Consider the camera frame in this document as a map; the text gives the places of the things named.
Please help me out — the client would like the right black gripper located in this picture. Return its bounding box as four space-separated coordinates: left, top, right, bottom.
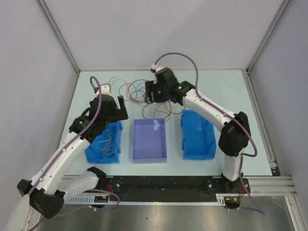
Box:
144 80 169 105

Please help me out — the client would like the yellow orange wire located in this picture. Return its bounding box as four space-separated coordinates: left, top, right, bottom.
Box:
95 129 117 159

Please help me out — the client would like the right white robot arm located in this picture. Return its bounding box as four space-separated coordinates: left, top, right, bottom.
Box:
145 65 251 193

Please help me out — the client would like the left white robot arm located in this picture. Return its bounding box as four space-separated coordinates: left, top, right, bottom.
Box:
17 94 128 219

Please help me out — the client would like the left blue bin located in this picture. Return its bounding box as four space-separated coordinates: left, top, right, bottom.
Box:
85 121 123 164

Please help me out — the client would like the blue bin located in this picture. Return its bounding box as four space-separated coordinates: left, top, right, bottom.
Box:
85 121 123 164
180 110 217 160

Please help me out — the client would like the middle purple tray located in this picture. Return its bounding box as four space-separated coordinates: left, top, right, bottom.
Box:
132 118 167 164

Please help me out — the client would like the right blue bin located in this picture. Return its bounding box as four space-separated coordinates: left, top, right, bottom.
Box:
180 110 217 160

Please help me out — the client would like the blue wire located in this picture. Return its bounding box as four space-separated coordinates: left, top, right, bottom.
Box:
118 80 151 108

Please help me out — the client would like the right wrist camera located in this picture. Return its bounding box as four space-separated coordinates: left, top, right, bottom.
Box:
150 64 166 73

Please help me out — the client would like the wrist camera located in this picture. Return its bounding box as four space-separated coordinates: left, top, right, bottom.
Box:
97 84 111 96
150 64 166 73

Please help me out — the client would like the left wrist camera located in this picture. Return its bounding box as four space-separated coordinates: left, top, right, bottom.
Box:
97 84 111 96

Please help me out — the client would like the dark red wire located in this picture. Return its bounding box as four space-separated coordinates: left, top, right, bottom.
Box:
127 80 183 123

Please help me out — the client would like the orange red wire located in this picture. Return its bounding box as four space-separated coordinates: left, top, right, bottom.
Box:
108 76 128 86

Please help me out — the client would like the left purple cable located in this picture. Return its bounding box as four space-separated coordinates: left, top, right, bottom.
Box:
23 76 121 231

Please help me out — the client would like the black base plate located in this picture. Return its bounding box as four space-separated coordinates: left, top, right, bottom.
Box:
95 176 251 203

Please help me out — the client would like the slotted cable duct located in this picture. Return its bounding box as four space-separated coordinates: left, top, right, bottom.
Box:
64 193 240 206

